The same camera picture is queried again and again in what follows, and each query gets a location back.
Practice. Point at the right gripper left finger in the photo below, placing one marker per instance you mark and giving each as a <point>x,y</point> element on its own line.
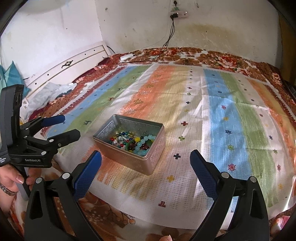
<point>84,174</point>

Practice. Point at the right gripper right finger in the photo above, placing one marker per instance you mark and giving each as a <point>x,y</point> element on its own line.
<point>206,173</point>

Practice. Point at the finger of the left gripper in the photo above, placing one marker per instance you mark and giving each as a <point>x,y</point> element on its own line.
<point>54,120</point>
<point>64,139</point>

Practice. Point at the green jade bangle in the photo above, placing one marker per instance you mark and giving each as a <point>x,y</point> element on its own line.
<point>133,145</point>

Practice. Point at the left hand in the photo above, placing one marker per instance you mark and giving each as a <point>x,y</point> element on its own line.
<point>9,178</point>

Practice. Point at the right hand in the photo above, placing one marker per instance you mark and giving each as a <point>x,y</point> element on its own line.
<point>166,238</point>

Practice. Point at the grey crumpled cloth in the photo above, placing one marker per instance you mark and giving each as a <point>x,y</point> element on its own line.
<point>47,94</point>

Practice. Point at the white bed headboard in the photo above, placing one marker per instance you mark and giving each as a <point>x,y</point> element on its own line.
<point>68,70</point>

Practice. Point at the teal pillow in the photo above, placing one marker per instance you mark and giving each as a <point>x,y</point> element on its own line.
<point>10,77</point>

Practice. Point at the silver metal tin box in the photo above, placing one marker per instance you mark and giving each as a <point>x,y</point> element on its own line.
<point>118,130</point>

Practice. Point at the striped colourful mat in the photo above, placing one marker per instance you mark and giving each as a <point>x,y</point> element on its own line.
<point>234,121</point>

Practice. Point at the white charger adapter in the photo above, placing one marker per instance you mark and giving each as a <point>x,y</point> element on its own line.
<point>125,57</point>

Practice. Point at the white wall power strip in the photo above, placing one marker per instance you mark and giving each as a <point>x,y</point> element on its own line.
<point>176,12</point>

